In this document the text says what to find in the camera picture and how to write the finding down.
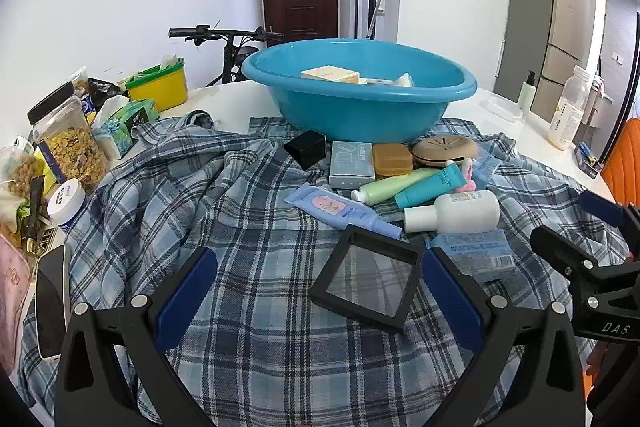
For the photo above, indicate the tan round device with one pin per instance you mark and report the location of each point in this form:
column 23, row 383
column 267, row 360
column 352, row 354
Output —
column 445, row 151

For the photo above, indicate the green tissue box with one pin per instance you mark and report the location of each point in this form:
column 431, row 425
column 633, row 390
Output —
column 125, row 127

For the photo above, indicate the metal ladder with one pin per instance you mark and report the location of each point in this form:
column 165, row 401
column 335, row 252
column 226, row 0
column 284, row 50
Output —
column 377, row 7

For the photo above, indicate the orange chair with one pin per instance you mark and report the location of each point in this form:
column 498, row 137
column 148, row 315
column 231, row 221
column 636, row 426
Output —
column 622, row 162

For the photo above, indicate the pale green pump bottle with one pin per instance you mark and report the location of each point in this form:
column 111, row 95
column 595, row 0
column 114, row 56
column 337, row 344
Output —
column 526, row 94

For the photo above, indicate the small blue box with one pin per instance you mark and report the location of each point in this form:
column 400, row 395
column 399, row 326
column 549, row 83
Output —
column 587, row 159

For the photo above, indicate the beige refrigerator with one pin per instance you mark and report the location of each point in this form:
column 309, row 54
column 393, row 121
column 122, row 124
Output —
column 560, row 22

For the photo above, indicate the person's right hand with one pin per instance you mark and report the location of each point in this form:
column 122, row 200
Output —
column 597, row 354

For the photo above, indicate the blue baby cream tube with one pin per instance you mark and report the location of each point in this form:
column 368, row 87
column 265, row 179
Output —
column 335, row 209

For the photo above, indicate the beige flat box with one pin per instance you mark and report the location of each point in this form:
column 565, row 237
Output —
column 330, row 73

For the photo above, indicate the blue plaid shirt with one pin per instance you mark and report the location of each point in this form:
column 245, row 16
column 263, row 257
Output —
column 250, row 217

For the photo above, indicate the grey-blue carton box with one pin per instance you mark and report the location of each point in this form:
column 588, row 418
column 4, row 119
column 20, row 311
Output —
column 350, row 164

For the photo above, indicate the black gold tube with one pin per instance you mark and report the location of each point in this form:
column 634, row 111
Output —
column 35, row 212

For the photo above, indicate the teal tube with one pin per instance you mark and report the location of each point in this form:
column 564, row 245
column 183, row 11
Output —
column 430, row 188

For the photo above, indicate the blue wipes packet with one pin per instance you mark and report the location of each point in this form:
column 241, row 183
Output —
column 480, row 252

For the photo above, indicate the amber soap case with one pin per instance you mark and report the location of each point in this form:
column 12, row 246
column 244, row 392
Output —
column 392, row 159

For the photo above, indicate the white plastic bottle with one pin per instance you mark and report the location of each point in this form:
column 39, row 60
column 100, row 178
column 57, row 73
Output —
column 460, row 212

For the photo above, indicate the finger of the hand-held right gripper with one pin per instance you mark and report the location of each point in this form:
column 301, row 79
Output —
column 555, row 247
column 602, row 208

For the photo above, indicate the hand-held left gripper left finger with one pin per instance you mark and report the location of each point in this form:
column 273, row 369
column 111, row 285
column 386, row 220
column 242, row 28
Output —
column 185, row 294

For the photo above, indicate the clear plastic container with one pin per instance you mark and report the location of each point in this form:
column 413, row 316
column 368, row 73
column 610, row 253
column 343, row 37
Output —
column 502, row 109

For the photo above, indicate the clear snack bag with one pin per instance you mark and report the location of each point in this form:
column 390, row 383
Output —
column 80, row 81

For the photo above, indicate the blue plastic basin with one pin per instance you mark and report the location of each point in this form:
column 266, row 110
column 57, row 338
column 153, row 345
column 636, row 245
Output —
column 350, row 107

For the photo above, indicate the white jar blue label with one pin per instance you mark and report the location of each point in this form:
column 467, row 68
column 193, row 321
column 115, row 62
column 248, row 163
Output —
column 67, row 204

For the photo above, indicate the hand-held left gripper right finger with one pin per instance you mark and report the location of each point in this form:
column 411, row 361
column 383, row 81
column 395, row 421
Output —
column 450, row 302

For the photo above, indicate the small light blue packet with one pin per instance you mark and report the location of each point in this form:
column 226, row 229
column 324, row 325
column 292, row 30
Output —
column 487, row 169

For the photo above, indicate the black plastic bag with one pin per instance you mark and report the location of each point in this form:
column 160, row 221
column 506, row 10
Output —
column 105, row 88

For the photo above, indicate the white smartphone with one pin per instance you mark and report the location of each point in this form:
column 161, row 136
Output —
column 52, row 302

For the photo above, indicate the black bicycle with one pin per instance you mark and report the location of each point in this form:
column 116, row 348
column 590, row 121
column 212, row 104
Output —
column 230, row 52

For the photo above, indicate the yellow container green lid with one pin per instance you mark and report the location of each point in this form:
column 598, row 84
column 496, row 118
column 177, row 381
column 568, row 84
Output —
column 157, row 92

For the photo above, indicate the nut snack bag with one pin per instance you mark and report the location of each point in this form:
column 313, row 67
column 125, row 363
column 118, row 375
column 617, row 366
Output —
column 25, row 177

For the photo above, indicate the small black box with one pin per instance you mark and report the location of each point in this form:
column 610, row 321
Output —
column 307, row 149

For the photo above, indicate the white packet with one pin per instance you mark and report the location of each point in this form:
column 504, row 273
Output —
column 404, row 80

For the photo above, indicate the pale green tube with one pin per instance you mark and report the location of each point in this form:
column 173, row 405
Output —
column 392, row 188

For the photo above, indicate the clear cereal jar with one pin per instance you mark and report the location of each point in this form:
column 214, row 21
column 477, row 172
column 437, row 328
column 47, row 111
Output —
column 75, row 152

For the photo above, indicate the pink bag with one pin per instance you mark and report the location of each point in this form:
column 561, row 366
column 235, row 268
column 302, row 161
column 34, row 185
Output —
column 15, row 302

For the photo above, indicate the black square frame case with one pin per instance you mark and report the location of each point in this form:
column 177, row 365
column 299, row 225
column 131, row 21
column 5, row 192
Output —
column 325, row 294

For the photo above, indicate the clear milk bottle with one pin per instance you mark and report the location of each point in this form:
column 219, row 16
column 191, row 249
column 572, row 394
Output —
column 567, row 117

